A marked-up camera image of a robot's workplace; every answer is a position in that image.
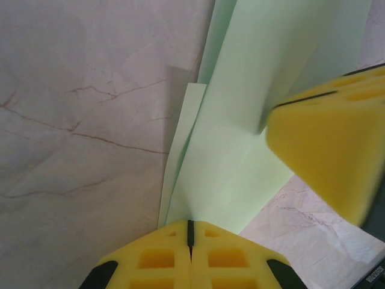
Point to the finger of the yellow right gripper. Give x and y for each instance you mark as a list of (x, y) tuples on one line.
[(331, 144), (355, 82)]

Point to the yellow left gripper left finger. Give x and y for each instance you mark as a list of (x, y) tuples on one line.
[(156, 259)]

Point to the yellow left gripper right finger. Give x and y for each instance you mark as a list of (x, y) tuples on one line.
[(228, 259)]

